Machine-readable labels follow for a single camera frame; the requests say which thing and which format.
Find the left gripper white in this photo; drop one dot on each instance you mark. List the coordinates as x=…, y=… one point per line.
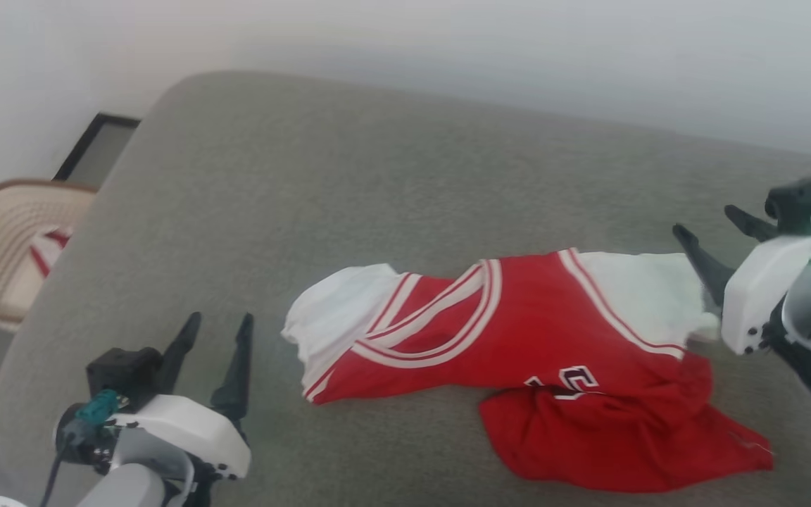
x=187, y=426

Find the beige woven laundry basket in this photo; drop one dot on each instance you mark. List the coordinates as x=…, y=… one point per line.
x=4, y=246

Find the red and white striped cloth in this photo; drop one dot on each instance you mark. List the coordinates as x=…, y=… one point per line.
x=46, y=253

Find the grey fabric sofa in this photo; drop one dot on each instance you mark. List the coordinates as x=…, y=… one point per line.
x=412, y=211

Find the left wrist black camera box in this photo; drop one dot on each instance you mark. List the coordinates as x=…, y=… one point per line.
x=120, y=370

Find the red white basketball jersey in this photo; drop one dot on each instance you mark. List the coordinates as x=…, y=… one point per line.
x=553, y=338

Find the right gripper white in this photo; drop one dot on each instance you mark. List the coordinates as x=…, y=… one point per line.
x=757, y=296

